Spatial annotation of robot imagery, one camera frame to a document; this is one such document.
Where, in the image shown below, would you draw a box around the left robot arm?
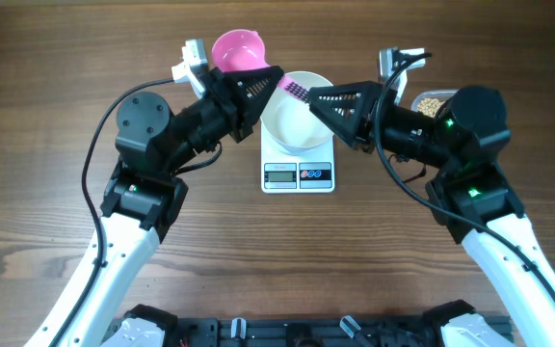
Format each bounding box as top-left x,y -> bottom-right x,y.
28,66 -> 284,346

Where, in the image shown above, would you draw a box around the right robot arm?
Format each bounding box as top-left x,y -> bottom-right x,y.
308,82 -> 555,346

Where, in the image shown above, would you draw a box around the left black cable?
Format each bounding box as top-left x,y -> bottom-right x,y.
45,76 -> 177,347

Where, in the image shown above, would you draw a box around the soybeans in container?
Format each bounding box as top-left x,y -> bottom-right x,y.
417,97 -> 443,118

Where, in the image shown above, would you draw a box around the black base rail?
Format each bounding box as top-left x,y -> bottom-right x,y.
103,315 -> 515,347

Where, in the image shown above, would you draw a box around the clear plastic container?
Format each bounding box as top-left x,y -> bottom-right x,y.
411,90 -> 457,118

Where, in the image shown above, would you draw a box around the black cable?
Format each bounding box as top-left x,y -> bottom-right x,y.
373,51 -> 555,338
45,76 -> 177,347

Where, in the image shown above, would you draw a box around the pink plastic scoop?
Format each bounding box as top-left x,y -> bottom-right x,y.
211,29 -> 309,106

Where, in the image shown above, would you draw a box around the right black cable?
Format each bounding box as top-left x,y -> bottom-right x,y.
373,51 -> 555,338

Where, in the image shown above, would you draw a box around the white digital kitchen scale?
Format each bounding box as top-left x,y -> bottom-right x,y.
260,124 -> 336,194

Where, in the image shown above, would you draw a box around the white bowl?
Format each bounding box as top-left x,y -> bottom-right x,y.
260,88 -> 333,152

